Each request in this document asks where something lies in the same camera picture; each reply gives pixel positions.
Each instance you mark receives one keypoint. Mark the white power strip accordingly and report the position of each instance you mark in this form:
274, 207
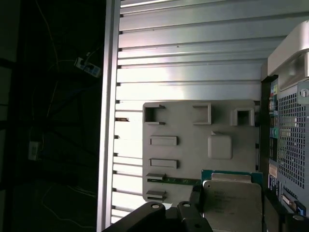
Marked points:
89, 68

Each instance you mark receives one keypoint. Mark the small white wall adapter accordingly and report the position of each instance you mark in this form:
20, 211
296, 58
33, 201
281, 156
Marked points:
33, 151

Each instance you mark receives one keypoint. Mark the green RAM stick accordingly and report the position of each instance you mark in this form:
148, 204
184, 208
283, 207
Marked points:
181, 180

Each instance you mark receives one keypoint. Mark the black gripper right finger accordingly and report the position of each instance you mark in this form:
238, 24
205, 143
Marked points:
272, 217

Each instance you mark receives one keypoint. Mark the silver CPU green substrate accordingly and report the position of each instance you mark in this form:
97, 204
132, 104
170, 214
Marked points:
229, 200

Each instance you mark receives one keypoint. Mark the open PC case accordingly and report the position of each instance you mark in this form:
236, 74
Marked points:
287, 62

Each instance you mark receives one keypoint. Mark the grey plastic parts rack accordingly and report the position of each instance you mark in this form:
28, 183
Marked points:
188, 149

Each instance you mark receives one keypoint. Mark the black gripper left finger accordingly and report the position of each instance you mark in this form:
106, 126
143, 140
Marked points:
190, 220

